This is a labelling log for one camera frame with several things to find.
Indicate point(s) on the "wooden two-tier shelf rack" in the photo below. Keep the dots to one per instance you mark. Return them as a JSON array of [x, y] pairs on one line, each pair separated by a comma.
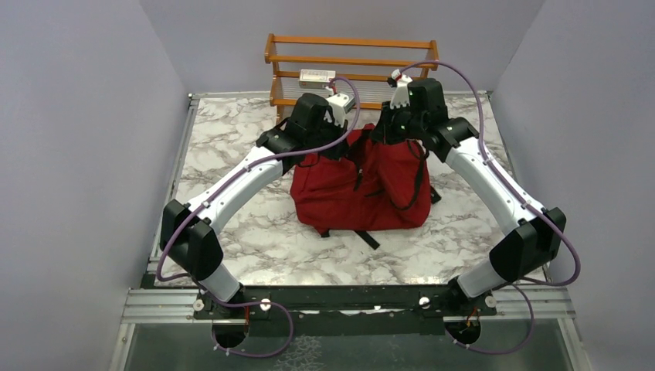
[[366, 62]]

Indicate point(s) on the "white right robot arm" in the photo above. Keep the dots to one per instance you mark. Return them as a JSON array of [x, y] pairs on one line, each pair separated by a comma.
[[530, 230]]

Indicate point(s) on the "white red box on shelf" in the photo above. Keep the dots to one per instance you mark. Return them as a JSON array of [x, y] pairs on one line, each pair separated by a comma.
[[315, 79]]

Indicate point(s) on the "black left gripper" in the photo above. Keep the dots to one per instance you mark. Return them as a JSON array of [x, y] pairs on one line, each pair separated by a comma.
[[337, 151]]

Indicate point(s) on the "red backpack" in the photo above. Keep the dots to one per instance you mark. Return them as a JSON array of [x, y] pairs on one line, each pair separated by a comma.
[[375, 187]]

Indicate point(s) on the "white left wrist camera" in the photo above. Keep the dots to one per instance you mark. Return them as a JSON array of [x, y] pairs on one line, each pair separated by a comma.
[[340, 105]]

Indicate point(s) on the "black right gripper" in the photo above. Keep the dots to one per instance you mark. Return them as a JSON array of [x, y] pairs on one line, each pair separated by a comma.
[[383, 131]]

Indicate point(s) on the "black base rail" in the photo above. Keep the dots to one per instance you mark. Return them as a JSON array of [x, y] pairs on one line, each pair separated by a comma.
[[260, 311]]

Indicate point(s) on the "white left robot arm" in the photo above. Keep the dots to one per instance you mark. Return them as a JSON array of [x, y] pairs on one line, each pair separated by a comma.
[[190, 231]]

